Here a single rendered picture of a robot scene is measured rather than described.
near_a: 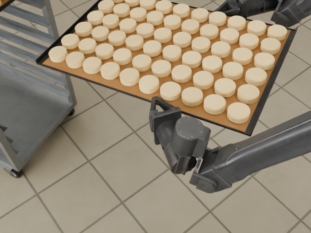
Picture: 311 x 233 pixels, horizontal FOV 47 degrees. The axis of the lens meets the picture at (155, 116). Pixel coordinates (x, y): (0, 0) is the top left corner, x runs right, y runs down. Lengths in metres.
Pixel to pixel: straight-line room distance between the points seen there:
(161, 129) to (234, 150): 0.17
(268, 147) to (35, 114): 1.52
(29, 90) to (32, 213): 0.68
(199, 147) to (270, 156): 0.13
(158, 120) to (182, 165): 0.11
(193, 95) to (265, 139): 0.25
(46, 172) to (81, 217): 0.32
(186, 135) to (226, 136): 1.36
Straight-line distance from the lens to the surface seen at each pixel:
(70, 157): 1.97
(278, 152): 0.65
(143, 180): 1.85
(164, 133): 0.77
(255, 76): 0.90
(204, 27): 1.04
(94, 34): 1.06
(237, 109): 0.82
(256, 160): 0.68
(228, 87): 0.87
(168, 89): 0.86
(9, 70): 2.16
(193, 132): 0.69
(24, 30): 1.78
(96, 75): 0.96
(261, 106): 0.87
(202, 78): 0.89
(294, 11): 1.14
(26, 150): 1.88
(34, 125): 1.96
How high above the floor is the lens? 1.64
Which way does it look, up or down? 52 degrees down
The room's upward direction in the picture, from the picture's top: straight up
